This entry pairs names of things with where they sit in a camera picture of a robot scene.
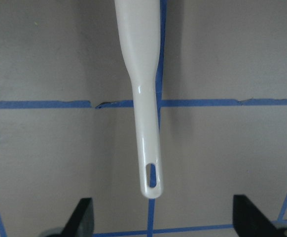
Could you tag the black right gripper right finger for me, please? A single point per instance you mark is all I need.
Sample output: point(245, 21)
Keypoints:
point(249, 221)

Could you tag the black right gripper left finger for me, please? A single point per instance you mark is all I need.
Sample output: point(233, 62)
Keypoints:
point(81, 222)

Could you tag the white hand brush black bristles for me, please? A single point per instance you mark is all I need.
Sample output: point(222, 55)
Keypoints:
point(138, 23)

